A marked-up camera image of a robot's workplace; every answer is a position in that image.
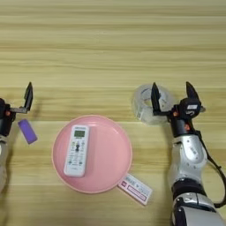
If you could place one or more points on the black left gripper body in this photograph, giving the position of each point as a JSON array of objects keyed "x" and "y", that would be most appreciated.
[{"x": 5, "y": 117}]

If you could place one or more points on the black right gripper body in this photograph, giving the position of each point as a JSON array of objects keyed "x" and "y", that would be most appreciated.
[{"x": 182, "y": 125}]

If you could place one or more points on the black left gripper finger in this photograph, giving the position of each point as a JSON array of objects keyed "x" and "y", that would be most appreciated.
[{"x": 28, "y": 97}]

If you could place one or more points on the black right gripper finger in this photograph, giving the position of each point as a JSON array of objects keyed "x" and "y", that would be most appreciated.
[
  {"x": 192, "y": 92},
  {"x": 156, "y": 98}
]

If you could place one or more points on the clear tape roll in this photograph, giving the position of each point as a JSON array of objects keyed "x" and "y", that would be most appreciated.
[{"x": 142, "y": 113}]

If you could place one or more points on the purple rectangular block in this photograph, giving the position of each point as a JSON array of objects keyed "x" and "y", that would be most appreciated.
[{"x": 27, "y": 131}]

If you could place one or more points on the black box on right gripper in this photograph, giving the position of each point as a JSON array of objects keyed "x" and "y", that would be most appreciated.
[{"x": 189, "y": 107}]

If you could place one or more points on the white remote control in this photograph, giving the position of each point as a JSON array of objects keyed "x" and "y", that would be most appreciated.
[{"x": 76, "y": 153}]

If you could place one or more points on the pink round plate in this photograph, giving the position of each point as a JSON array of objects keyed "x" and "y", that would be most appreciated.
[{"x": 109, "y": 156}]

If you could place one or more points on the pink and white eraser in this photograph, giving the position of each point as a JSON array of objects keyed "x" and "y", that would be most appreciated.
[{"x": 135, "y": 189}]

